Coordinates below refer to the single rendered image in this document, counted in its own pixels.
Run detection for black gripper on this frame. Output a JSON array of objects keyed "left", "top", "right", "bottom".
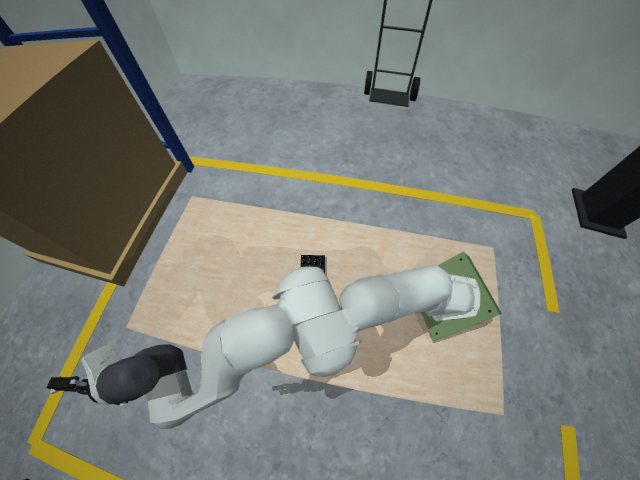
[{"left": 47, "top": 376, "right": 98, "bottom": 403}]

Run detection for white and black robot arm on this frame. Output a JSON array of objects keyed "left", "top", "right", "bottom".
[{"left": 82, "top": 265, "right": 480, "bottom": 429}]

